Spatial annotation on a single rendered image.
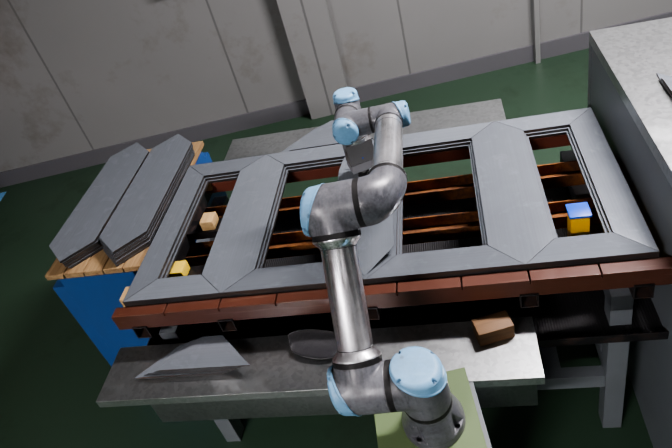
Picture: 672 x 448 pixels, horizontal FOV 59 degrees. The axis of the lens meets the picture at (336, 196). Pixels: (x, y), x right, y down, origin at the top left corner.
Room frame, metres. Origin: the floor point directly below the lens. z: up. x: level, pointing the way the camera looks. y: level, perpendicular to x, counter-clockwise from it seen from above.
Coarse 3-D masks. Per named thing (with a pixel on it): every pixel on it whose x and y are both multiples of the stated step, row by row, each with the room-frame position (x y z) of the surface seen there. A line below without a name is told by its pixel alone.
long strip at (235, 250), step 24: (264, 168) 1.96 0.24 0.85; (240, 192) 1.85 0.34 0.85; (264, 192) 1.80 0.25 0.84; (240, 216) 1.70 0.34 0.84; (264, 216) 1.66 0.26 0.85; (216, 240) 1.61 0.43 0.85; (240, 240) 1.57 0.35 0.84; (216, 264) 1.48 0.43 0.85; (240, 264) 1.45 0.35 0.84; (216, 288) 1.37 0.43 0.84
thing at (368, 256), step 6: (378, 246) 1.31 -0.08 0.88; (384, 246) 1.31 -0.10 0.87; (390, 246) 1.30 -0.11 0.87; (360, 252) 1.32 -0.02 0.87; (366, 252) 1.31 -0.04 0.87; (372, 252) 1.30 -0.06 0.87; (378, 252) 1.30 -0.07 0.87; (384, 252) 1.29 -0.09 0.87; (360, 258) 1.30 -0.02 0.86; (366, 258) 1.29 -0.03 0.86; (372, 258) 1.29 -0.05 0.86; (378, 258) 1.28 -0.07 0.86; (360, 264) 1.28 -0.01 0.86; (366, 264) 1.27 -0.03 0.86; (372, 264) 1.27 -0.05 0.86
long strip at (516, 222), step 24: (480, 144) 1.71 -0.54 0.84; (504, 144) 1.67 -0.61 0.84; (480, 168) 1.58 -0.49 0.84; (504, 168) 1.54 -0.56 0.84; (528, 168) 1.50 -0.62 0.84; (480, 192) 1.46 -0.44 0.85; (504, 192) 1.42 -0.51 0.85; (528, 192) 1.39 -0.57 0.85; (504, 216) 1.32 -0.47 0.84; (528, 216) 1.29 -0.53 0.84; (504, 240) 1.22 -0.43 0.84; (528, 240) 1.19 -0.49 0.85
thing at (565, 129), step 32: (544, 128) 1.70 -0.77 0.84; (320, 160) 1.91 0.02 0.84; (576, 160) 1.51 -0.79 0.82; (544, 192) 1.39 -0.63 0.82; (480, 224) 1.33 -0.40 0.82; (608, 224) 1.18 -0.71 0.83; (384, 256) 1.30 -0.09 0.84; (608, 256) 1.06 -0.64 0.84; (640, 256) 1.03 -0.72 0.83; (288, 288) 1.29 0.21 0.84; (320, 288) 1.27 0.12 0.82
